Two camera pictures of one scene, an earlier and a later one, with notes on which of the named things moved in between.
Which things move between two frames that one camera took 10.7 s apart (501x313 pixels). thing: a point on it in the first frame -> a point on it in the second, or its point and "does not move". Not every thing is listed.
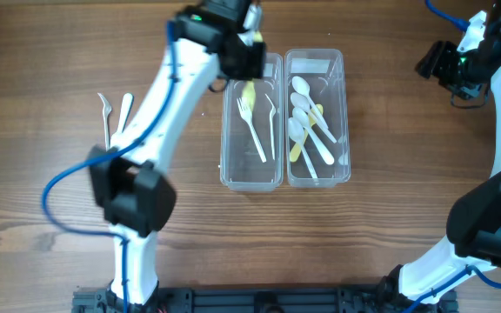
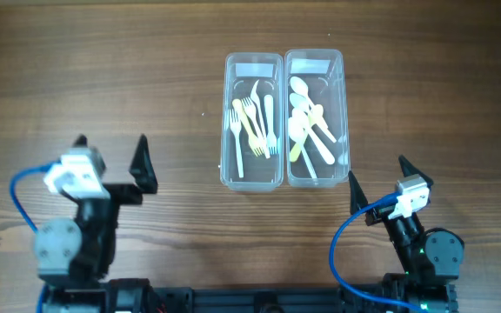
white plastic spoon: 297,132 does not move
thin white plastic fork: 106,111 -> 256,101
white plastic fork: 128,100 -> 270,133
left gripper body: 245,61 -> 117,192
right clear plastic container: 317,130 does not move
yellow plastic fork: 249,92 -> 255,142
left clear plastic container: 252,130 does not move
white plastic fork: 271,124 -> 236,124
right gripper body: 437,63 -> 384,216
